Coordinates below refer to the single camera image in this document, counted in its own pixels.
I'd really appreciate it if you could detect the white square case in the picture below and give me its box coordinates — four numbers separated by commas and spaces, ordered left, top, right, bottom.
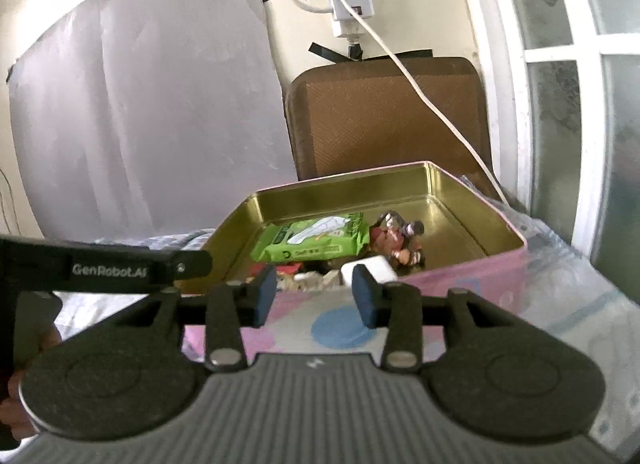
340, 255, 399, 291

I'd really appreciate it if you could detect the white plug adapter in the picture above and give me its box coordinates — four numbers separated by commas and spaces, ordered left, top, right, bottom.
331, 9, 364, 41

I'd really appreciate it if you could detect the grey wall sheet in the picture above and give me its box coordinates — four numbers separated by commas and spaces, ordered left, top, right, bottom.
6, 0, 299, 243

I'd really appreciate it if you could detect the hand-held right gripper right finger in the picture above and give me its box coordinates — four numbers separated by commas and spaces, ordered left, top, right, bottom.
351, 265, 506, 370

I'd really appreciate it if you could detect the small red box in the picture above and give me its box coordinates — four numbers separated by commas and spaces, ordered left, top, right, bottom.
247, 264, 302, 278

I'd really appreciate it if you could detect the person's left hand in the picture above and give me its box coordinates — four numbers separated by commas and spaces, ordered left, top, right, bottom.
0, 326, 64, 447

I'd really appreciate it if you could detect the brown toy figure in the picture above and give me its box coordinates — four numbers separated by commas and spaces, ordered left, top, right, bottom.
369, 210, 427, 273

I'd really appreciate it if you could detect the blue patterned bedsheet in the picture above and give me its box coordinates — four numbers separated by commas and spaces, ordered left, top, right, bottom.
52, 216, 640, 464

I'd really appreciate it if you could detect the crumpled white paper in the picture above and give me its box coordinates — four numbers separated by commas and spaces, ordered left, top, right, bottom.
276, 271, 344, 294

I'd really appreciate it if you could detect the thin white cable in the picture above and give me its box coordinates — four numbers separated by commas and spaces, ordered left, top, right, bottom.
345, 0, 512, 208

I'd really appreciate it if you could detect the pink tin box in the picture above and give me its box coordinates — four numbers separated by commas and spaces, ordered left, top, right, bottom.
175, 160, 529, 366

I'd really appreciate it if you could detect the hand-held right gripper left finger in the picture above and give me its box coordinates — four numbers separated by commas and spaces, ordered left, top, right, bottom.
127, 266, 278, 371

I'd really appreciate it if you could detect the green wipes packet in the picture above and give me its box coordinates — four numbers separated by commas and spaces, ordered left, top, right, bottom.
250, 212, 372, 265

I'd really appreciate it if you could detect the white window frame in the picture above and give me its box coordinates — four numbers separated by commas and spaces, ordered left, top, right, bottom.
450, 0, 640, 267

